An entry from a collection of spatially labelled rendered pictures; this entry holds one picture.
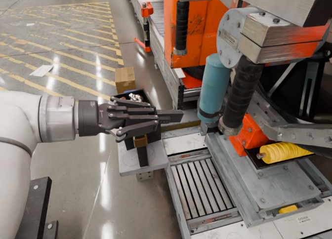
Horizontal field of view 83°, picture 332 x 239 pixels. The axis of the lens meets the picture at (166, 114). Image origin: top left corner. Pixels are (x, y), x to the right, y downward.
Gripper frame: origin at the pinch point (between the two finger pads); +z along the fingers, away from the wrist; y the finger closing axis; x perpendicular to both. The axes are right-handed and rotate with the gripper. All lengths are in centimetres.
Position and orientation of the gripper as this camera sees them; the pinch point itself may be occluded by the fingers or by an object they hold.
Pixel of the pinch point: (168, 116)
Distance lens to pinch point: 46.1
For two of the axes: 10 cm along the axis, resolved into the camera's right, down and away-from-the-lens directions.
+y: -3.1, -6.5, 6.9
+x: -2.5, 7.6, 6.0
